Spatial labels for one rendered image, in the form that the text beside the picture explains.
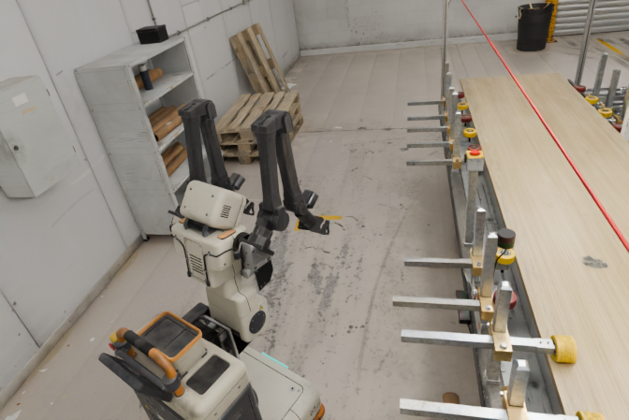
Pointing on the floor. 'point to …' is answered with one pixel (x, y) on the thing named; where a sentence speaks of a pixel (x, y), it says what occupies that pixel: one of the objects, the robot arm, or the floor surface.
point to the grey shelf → (115, 94)
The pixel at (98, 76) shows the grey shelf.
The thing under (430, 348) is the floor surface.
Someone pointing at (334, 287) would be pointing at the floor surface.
